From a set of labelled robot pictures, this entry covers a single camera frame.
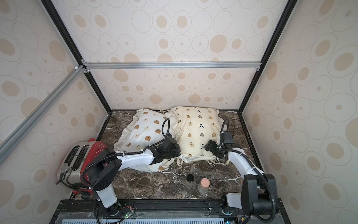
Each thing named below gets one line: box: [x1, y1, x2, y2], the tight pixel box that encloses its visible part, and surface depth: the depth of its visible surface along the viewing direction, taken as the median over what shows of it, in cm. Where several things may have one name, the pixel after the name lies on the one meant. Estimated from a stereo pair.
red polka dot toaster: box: [55, 138, 109, 194], surface depth 74 cm
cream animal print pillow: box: [165, 106, 228, 162], surface depth 94 cm
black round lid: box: [186, 174, 195, 183], surface depth 76 cm
